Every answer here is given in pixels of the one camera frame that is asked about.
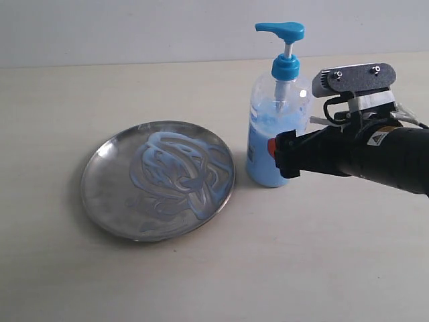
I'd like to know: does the round stainless steel plate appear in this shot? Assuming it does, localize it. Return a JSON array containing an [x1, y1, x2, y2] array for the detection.
[[80, 120, 236, 242]]

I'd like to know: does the blue lotion pump bottle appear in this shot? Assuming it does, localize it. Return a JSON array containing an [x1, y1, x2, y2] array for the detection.
[[246, 22, 313, 188]]

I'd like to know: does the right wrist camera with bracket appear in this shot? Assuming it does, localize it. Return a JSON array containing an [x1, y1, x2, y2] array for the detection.
[[312, 62, 396, 124]]

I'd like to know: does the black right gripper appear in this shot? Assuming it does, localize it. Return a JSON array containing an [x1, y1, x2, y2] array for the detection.
[[268, 118, 402, 178]]

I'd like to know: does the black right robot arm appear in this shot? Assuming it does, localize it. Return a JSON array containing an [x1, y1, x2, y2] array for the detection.
[[267, 119, 428, 195]]

